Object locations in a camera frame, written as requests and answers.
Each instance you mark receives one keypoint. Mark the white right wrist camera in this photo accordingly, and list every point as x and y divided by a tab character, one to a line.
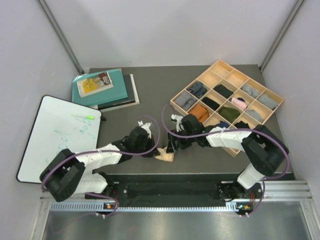
177	119

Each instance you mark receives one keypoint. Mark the wooden compartment tray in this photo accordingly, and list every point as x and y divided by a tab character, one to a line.
221	73

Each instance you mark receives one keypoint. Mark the black rolled garment upper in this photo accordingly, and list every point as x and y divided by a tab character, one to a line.
223	91

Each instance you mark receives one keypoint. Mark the small illustrated paperback book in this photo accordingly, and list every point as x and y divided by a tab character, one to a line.
90	84

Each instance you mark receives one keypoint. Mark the teal book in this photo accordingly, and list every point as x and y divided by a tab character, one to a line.
118	91

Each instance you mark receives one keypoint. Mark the green marker pen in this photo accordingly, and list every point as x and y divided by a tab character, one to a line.
83	116

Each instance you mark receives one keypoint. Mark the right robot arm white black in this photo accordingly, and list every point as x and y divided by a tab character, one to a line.
263	149

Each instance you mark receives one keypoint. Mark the dark grey book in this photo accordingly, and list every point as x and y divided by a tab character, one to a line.
131	99

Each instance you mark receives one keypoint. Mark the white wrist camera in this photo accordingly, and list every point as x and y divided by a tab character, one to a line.
177	119
146	127

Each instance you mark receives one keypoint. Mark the black rolled garment lower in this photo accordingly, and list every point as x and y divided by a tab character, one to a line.
242	125

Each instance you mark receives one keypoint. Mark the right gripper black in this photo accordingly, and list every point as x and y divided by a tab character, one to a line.
173	147

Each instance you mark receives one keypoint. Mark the striped grey rolled garment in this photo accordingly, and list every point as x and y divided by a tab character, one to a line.
185	100

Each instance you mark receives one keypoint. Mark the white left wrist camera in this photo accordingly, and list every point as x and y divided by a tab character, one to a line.
146	127

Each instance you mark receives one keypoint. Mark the grey underwear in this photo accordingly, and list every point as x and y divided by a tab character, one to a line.
253	92

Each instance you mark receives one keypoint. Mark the black rolled garment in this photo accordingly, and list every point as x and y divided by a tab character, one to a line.
223	91
242	125
210	103

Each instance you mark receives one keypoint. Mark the whiteboard black frame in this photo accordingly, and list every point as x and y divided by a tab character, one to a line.
55	129

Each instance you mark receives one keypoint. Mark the grey rolled garment right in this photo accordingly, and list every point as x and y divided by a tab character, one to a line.
268	101

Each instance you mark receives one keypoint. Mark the orange rolled garment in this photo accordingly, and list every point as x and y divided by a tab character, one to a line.
200	112

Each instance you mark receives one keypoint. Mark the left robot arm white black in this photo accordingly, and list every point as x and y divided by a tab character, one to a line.
72	173

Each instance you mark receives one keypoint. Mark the navy blue rolled garment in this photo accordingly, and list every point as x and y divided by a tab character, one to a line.
222	124

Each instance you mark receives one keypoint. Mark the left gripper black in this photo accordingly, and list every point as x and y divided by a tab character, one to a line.
151	142

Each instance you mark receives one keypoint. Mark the navy patterned rolled garment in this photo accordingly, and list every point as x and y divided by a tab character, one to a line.
197	89

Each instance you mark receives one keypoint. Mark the grey rolled garment middle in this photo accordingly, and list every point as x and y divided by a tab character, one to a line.
254	114

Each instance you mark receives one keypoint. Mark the black rolled garment middle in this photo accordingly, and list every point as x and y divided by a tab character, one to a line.
210	103

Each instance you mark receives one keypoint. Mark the pink rolled garment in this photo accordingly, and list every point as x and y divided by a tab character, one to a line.
239	103

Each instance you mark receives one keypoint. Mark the beige underwear navy trim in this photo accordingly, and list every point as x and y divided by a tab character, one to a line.
164	155

